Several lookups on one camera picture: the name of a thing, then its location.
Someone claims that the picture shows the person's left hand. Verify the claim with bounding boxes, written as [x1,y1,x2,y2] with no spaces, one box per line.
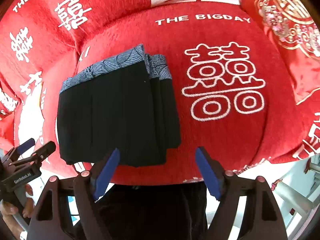
[1,184,35,239]

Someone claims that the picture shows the red gold embroidered pillow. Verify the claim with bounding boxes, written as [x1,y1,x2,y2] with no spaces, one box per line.
[240,0,319,105]

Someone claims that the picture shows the red sofa with white characters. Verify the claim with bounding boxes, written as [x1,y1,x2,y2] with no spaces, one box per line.
[1,0,319,185]

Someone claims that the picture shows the black pants with blue waistband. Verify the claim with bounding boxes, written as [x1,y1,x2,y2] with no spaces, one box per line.
[57,44,181,167]

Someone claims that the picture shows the grey metal chair frame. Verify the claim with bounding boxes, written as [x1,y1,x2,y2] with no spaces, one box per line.
[271,155,319,217]

